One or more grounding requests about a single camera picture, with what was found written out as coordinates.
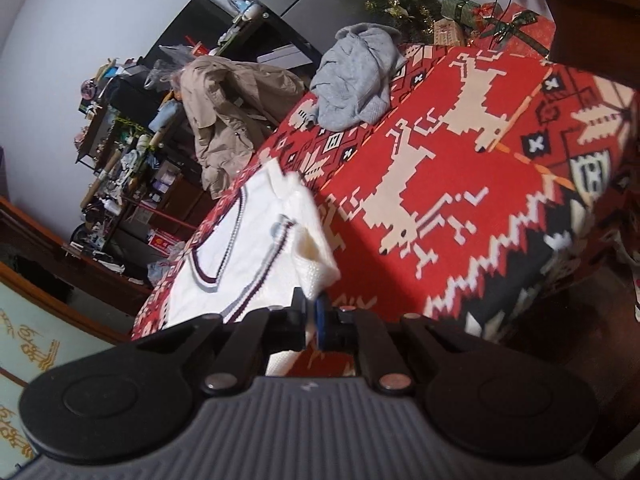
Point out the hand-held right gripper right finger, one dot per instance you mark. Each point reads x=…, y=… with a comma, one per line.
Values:
x=322, y=327

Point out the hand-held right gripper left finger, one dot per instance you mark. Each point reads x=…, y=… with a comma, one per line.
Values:
x=295, y=327

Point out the white knit vest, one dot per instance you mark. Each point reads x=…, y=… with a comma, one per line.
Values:
x=240, y=260

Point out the white printed plastic bag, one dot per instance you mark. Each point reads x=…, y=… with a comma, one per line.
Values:
x=160, y=270

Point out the red paper box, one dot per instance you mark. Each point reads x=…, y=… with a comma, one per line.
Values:
x=165, y=242

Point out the wooden drawer cabinet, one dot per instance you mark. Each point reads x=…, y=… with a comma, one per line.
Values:
x=180, y=200

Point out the red patterned blanket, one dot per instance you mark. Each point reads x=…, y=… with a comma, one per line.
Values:
x=450, y=185

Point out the beige jacket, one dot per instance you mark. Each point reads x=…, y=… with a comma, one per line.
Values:
x=225, y=110

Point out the black storage shelf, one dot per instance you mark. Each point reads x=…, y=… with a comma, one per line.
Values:
x=115, y=160

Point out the grey sweater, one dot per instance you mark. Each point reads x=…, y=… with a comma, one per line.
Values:
x=350, y=75

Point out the white paper box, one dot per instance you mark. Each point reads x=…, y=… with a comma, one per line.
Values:
x=285, y=55

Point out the red paper cup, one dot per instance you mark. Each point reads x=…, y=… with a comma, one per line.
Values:
x=200, y=49

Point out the clear plastic bag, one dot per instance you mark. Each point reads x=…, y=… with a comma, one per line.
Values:
x=165, y=62

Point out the kraft paper gift box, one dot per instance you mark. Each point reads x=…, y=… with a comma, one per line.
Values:
x=447, y=32

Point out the black metal table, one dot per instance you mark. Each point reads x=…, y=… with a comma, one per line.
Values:
x=200, y=20

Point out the green gift box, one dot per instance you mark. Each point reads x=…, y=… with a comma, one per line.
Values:
x=457, y=7

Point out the small red gift box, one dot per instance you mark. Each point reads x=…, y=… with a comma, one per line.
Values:
x=487, y=12

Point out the large red gift box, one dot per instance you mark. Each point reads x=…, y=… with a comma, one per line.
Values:
x=530, y=35

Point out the wooden nightstand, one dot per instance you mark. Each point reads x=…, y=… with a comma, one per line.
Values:
x=595, y=20

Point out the wooden door frame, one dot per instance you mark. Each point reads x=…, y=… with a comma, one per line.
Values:
x=50, y=260

